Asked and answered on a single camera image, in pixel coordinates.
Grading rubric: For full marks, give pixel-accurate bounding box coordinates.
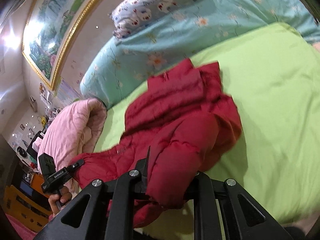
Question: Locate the red puffer jacket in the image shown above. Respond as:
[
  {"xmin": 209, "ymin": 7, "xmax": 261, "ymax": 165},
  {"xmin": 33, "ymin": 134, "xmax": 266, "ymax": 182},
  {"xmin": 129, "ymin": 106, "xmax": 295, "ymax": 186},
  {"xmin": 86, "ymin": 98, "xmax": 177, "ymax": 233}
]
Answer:
[{"xmin": 73, "ymin": 59, "xmax": 241, "ymax": 228}]

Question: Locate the orange yellow storage box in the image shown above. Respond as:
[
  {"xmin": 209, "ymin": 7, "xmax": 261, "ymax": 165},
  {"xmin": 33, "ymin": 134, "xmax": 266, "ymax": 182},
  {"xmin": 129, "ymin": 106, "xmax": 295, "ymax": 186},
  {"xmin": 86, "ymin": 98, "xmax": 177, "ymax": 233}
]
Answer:
[{"xmin": 2, "ymin": 172, "xmax": 52, "ymax": 232}]

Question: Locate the pink quilted blanket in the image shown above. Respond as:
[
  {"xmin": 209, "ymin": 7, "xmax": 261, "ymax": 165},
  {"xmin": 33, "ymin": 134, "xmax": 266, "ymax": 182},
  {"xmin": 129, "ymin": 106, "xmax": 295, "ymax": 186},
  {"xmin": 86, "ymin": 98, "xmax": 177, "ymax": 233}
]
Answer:
[{"xmin": 34, "ymin": 97, "xmax": 107, "ymax": 193}]

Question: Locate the cartoon print pillow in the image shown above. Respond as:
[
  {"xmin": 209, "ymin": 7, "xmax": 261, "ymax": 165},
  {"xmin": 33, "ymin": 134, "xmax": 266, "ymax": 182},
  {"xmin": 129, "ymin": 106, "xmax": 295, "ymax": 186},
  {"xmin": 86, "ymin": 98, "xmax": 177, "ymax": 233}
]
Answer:
[{"xmin": 110, "ymin": 0, "xmax": 201, "ymax": 40}]

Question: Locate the teal floral duvet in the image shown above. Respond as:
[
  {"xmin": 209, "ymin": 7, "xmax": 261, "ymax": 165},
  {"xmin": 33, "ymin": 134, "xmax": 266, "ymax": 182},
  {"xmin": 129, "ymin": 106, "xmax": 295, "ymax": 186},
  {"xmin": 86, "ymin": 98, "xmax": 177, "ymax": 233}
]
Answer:
[{"xmin": 80, "ymin": 0, "xmax": 319, "ymax": 107}]

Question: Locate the gold framed landscape painting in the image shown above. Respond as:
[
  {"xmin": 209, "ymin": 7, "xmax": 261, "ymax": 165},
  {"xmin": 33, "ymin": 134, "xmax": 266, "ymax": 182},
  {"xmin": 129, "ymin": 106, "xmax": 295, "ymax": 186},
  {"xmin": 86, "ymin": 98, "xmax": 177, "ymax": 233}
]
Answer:
[{"xmin": 22, "ymin": 0, "xmax": 100, "ymax": 90}]

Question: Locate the person's left hand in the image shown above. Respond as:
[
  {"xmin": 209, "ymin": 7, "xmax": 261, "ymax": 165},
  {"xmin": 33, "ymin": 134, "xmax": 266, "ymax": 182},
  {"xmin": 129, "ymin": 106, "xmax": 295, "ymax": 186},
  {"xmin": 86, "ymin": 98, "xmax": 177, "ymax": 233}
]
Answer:
[{"xmin": 48, "ymin": 186, "xmax": 72, "ymax": 217}]

